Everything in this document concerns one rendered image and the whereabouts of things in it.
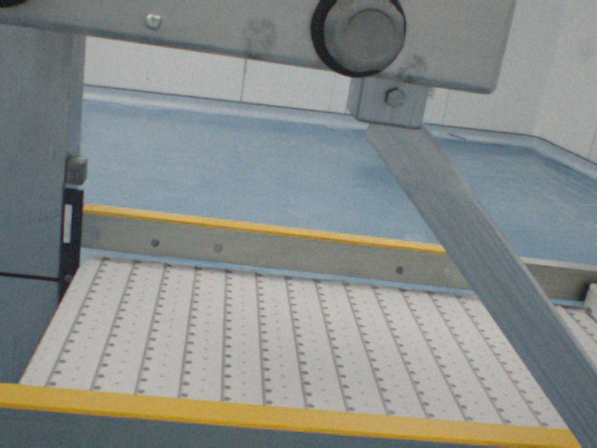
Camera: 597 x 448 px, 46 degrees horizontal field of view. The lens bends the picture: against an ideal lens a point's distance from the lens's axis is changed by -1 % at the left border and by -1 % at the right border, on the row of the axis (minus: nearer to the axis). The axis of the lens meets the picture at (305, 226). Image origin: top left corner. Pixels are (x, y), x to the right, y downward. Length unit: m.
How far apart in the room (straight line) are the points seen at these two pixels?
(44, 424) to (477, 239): 0.22
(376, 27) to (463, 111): 5.91
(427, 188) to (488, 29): 0.08
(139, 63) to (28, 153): 4.87
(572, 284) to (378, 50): 0.48
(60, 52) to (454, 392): 0.39
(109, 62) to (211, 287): 4.94
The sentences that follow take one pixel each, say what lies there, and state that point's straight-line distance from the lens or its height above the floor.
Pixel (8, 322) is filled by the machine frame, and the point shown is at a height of 0.75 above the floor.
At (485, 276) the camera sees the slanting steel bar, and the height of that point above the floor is 0.96.
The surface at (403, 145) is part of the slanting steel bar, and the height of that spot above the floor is 1.01.
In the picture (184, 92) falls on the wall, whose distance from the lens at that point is 5.52.
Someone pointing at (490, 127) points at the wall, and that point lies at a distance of 6.29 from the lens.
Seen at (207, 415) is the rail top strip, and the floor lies 0.87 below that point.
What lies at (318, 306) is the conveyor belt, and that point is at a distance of 0.57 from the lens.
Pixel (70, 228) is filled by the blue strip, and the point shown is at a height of 0.84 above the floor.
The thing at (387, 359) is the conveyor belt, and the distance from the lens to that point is 0.51.
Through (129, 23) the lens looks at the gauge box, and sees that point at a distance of 0.26.
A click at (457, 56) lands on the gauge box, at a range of 0.27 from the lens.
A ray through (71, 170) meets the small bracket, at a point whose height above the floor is 0.89.
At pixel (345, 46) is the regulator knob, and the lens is 0.24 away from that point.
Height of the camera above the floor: 1.07
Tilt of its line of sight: 19 degrees down
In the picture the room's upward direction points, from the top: 9 degrees clockwise
